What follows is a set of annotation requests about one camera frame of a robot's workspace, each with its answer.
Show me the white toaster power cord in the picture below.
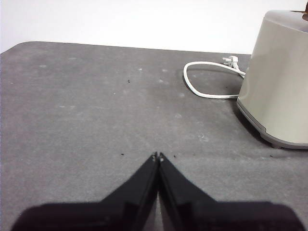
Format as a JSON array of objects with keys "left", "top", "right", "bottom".
[{"left": 183, "top": 55, "right": 246, "bottom": 99}]

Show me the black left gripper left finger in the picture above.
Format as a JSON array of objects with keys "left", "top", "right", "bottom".
[{"left": 11, "top": 152, "right": 158, "bottom": 231}]

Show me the cream toaster with chrome top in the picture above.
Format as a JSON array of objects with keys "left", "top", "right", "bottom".
[{"left": 236, "top": 9, "right": 308, "bottom": 150}]

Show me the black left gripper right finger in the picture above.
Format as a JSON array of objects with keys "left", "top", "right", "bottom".
[{"left": 158, "top": 153, "right": 304, "bottom": 231}]

